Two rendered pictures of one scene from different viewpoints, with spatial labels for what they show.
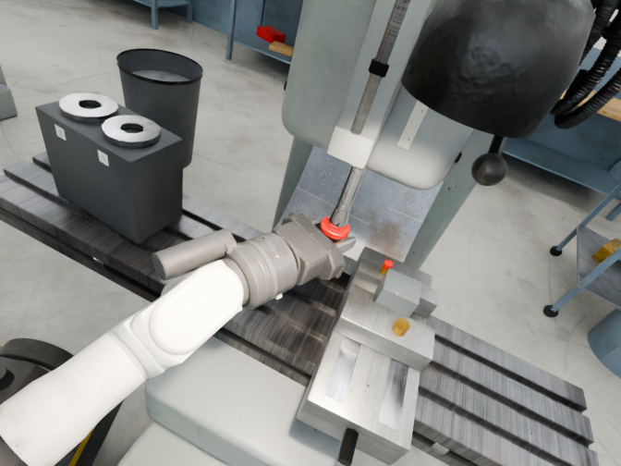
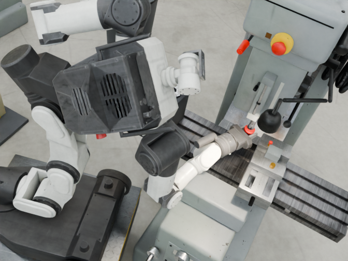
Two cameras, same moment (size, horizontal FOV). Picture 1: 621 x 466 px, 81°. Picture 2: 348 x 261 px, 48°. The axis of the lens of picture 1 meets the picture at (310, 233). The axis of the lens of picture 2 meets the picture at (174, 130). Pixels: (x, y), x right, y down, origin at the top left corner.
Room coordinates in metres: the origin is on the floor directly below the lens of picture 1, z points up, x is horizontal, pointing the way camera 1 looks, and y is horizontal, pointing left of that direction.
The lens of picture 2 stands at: (-0.75, 0.10, 2.39)
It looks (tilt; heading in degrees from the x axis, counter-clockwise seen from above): 50 degrees down; 9
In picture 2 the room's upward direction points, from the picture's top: 13 degrees clockwise
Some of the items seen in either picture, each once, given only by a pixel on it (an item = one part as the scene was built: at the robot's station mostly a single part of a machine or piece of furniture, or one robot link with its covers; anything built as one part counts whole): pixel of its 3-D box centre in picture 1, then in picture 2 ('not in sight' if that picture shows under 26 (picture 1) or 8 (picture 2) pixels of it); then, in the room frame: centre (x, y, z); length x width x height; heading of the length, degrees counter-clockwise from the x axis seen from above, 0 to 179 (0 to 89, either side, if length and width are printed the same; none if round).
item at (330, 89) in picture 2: not in sight; (331, 84); (0.36, -0.21, 1.58); 0.17 x 0.01 x 0.01; 2
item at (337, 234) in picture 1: (334, 226); (249, 129); (0.45, -0.03, 1.15); 0.05 x 0.05 x 0.01
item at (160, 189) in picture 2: not in sight; (162, 182); (0.01, 0.22, 1.21); 0.13 x 0.12 x 0.22; 66
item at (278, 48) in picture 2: not in sight; (279, 47); (0.20, 0.01, 1.76); 0.04 x 0.03 x 0.04; 80
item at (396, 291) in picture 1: (395, 296); (272, 155); (0.42, -0.17, 1.08); 0.06 x 0.05 x 0.06; 82
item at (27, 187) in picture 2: not in sight; (42, 192); (0.05, 0.78, 0.68); 0.21 x 0.20 x 0.13; 96
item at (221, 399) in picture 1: (290, 337); (229, 171); (0.45, -0.03, 0.83); 0.50 x 0.35 x 0.12; 170
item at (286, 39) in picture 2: not in sight; (281, 43); (0.22, 0.01, 1.76); 0.06 x 0.02 x 0.06; 80
